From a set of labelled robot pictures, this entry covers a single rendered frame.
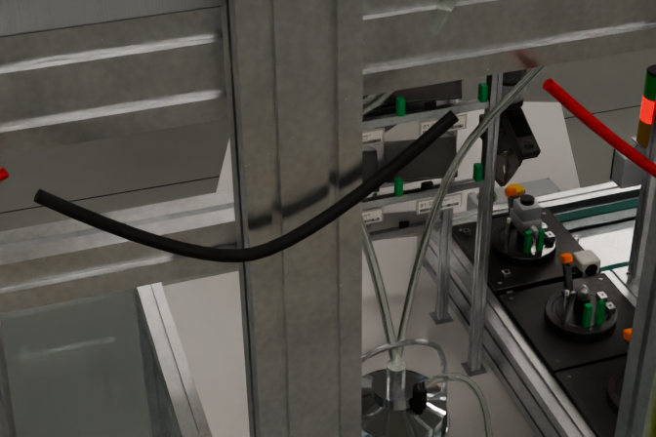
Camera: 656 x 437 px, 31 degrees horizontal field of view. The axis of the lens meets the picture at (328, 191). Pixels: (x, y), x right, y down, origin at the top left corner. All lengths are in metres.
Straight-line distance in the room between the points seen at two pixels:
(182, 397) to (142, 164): 3.45
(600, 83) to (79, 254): 4.56
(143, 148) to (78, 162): 0.26
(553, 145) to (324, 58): 2.33
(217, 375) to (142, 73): 1.57
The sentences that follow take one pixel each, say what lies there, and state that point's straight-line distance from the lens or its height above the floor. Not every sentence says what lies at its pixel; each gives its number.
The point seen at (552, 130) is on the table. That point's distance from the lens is 3.20.
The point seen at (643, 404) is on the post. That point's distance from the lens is 1.20.
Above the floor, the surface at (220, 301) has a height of 0.86.
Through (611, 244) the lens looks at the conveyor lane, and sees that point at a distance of 2.68.
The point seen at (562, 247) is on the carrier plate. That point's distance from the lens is 2.55.
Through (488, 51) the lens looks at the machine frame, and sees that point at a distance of 0.94.
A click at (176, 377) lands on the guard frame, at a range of 1.34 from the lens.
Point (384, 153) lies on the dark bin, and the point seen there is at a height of 1.35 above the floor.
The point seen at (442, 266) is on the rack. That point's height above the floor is 1.00.
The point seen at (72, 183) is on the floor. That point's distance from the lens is 4.66.
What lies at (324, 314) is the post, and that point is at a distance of 0.95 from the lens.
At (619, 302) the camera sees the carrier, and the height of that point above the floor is 0.97.
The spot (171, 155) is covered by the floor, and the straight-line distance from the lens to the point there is 4.77.
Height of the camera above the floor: 2.43
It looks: 33 degrees down
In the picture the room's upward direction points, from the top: 1 degrees counter-clockwise
